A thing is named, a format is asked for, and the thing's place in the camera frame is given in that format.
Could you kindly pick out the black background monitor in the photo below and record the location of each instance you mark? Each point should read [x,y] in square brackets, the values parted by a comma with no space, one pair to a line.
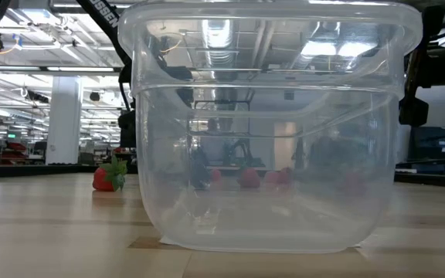
[128,137]

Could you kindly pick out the clear plastic tupperware container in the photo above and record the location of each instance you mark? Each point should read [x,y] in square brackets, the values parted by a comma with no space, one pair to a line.
[269,216]

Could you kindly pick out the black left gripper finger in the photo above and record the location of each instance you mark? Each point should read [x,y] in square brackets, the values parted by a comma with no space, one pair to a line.
[185,96]

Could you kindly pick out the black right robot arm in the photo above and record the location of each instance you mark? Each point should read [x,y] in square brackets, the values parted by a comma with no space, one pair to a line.
[442,67]

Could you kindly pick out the silver ventilation duct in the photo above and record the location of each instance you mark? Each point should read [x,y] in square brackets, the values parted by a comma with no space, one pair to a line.
[216,38]

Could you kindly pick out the white building pillar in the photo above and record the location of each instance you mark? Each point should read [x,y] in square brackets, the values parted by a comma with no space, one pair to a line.
[64,119]

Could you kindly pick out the black round ceiling fixture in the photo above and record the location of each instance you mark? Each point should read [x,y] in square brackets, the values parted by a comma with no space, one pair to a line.
[94,96]

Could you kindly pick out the black screen on cart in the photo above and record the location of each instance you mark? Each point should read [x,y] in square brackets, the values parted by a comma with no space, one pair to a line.
[433,144]

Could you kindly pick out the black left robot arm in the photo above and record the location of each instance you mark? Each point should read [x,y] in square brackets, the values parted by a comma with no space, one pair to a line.
[106,21]

